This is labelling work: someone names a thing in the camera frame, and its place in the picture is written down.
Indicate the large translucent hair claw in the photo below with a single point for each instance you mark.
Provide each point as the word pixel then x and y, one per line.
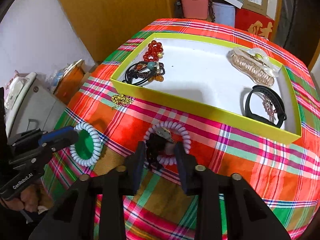
pixel 250 68

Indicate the plaid tablecloth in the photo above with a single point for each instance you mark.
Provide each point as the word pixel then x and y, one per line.
pixel 250 167

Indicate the pale blue bucket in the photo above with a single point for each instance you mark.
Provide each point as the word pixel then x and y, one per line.
pixel 223 15

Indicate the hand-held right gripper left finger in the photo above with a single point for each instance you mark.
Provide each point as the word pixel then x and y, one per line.
pixel 138 162

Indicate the white appliance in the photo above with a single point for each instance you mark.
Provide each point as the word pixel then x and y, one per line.
pixel 42 105

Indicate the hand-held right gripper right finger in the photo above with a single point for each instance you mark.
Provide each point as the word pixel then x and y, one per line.
pixel 181 165

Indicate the yellow shallow box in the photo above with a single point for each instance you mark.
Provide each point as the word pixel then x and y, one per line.
pixel 200 80

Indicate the person's left hand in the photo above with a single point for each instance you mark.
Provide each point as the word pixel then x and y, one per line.
pixel 22 200

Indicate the wooden wardrobe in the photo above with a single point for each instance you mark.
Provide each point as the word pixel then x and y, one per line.
pixel 112 12

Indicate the dark curtain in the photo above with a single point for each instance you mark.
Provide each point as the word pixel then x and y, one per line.
pixel 297 17

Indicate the white plastic bag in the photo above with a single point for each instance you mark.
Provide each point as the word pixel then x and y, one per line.
pixel 17 85

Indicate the small black claw clip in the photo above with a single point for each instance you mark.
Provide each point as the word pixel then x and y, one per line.
pixel 155 145

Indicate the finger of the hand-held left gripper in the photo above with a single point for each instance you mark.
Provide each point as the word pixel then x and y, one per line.
pixel 65 141
pixel 57 133

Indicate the black wristband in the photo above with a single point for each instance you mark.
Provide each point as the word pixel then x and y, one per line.
pixel 248 105

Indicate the dark bottle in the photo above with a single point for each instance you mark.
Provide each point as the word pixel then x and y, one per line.
pixel 178 10

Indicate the orange bucket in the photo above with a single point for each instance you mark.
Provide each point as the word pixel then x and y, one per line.
pixel 70 82

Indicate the pink plastic bin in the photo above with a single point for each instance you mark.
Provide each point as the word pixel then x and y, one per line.
pixel 193 6

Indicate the red box gold print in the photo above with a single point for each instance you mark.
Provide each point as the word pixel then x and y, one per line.
pixel 250 20

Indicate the rhinestone hair clip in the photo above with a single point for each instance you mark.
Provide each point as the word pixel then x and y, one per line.
pixel 270 107

